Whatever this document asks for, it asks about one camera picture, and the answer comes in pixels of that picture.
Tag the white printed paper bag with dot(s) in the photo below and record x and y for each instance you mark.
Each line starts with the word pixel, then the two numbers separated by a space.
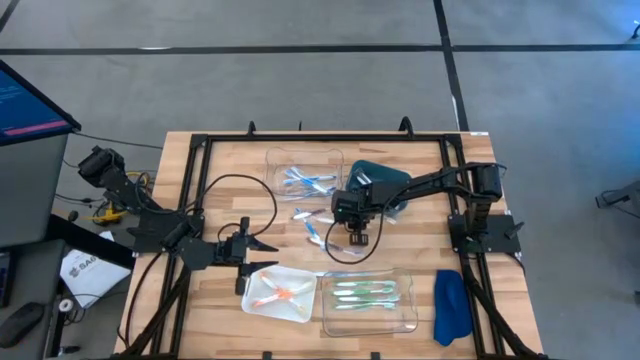
pixel 92 277

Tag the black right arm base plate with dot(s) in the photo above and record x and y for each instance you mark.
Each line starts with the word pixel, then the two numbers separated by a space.
pixel 497 240

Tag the grey stand leg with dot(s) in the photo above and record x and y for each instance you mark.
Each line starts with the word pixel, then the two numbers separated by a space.
pixel 622 195

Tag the white plastic bin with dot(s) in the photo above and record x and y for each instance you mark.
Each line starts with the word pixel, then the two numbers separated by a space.
pixel 295 310

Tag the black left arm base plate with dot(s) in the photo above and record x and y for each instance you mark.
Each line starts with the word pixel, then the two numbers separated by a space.
pixel 145 235

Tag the dark purple wrapped toothbrush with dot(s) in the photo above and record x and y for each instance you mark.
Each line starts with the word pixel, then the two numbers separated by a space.
pixel 335 247

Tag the clear plastic bin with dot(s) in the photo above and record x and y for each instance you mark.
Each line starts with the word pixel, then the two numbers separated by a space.
pixel 370 322
pixel 275 160

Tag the black computer mouse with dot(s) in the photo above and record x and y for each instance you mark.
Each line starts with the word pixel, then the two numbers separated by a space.
pixel 20 325

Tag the green white toothbrush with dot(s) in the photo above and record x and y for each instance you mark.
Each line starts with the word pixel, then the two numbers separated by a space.
pixel 370 298
pixel 365 305
pixel 365 284

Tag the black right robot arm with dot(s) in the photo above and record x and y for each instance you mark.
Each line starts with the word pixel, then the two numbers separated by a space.
pixel 430 182

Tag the white tape roll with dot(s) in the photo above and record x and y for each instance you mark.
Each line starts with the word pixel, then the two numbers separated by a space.
pixel 66 305

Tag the blue cloth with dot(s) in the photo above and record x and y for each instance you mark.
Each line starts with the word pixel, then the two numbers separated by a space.
pixel 452 310

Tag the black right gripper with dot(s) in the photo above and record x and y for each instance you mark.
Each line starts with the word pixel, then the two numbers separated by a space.
pixel 352 207

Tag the black table clamp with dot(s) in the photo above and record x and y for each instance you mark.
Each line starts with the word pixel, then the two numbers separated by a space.
pixel 406 127
pixel 251 129

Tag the teal plastic bin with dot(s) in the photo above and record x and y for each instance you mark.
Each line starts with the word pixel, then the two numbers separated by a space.
pixel 385 175

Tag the monitor with blue screen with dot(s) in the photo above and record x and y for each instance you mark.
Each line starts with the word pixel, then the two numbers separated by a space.
pixel 25 105

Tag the black aluminium rig frame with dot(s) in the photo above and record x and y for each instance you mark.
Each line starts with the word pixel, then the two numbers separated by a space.
pixel 325 137

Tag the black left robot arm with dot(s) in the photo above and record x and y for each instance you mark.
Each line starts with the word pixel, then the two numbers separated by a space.
pixel 125 192

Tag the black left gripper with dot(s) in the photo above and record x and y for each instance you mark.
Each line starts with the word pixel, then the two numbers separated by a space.
pixel 231 249

